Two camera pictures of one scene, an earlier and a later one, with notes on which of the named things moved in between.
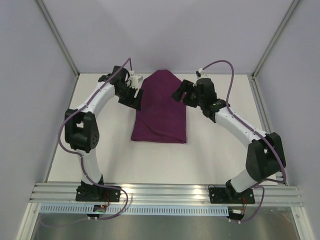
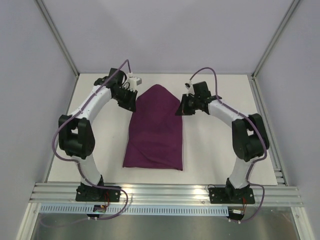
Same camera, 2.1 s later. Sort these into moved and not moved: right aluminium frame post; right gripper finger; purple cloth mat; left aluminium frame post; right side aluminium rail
Moved: purple cloth mat; right gripper finger
Not moved: right aluminium frame post; left aluminium frame post; right side aluminium rail
